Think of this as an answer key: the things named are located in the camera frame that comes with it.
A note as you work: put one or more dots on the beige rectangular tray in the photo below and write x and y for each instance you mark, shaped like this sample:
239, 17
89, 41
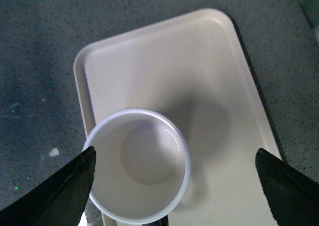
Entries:
193, 70

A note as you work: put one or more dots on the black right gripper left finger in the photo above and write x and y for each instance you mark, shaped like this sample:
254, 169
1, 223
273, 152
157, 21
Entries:
58, 201

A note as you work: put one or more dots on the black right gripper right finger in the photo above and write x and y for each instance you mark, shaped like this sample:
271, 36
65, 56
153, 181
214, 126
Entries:
293, 198

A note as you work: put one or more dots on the white mug with black handle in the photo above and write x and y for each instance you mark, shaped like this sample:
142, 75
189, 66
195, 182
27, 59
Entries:
142, 167

